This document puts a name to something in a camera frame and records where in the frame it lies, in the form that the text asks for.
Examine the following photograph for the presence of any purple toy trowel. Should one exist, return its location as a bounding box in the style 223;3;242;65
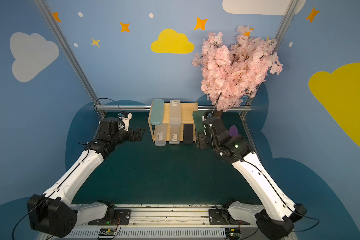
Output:
229;125;239;138

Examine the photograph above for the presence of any teal pencil case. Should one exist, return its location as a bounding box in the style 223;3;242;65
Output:
150;99;165;126

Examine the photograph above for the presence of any left aluminium frame post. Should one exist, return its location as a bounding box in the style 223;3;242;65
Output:
34;0;105;119

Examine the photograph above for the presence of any tall frosted grey pencil case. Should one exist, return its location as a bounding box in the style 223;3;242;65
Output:
170;100;182;126

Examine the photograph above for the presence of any frosted pencil case with label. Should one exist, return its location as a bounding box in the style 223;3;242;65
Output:
169;124;181;145

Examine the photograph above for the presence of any light wooden shelf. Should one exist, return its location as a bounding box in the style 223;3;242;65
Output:
148;102;198;143

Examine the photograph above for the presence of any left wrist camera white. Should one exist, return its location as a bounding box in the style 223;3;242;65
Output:
118;112;132;132

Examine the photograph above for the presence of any clear rounded pencil case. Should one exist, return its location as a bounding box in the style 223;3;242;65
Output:
155;124;168;147

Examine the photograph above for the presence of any black pencil case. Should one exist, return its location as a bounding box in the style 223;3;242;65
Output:
183;124;194;144

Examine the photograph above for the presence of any pink cherry blossom tree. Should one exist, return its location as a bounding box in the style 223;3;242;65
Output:
192;26;283;112

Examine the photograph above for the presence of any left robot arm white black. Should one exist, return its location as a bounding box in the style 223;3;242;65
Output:
27;112;145;238

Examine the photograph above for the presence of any dark green pencil case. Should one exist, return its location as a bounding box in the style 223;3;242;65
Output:
193;110;205;134

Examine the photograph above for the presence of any aluminium frame rail back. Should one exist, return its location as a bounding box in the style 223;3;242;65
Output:
94;105;252;112

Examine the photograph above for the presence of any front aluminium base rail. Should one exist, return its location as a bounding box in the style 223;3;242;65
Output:
37;204;298;240

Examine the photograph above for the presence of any right aluminium frame post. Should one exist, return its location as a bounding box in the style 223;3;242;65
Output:
239;0;301;118

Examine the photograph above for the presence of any aluminium frame post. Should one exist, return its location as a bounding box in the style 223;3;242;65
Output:
34;0;105;119
239;0;301;118

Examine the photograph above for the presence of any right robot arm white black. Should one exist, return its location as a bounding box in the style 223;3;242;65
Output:
203;117;307;240

